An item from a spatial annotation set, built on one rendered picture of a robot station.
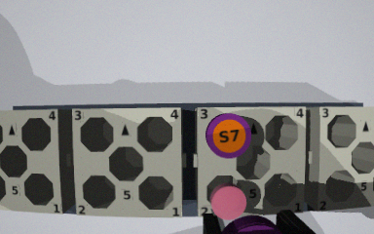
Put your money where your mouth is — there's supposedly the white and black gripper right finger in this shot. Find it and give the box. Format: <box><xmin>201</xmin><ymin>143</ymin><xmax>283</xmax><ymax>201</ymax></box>
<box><xmin>276</xmin><ymin>210</ymin><xmax>316</xmax><ymax>234</ymax></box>

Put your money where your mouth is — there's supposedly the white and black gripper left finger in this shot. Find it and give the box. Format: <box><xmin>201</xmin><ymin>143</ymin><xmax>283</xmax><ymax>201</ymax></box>
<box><xmin>203</xmin><ymin>214</ymin><xmax>222</xmax><ymax>234</ymax></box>

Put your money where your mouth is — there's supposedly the beige bucket adapter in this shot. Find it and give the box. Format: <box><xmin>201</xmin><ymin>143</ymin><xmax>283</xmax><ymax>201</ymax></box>
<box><xmin>193</xmin><ymin>107</ymin><xmax>306</xmax><ymax>217</ymax></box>
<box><xmin>304</xmin><ymin>106</ymin><xmax>374</xmax><ymax>212</ymax></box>
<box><xmin>72</xmin><ymin>107</ymin><xmax>186</xmax><ymax>217</ymax></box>
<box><xmin>0</xmin><ymin>109</ymin><xmax>76</xmax><ymax>215</ymax></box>

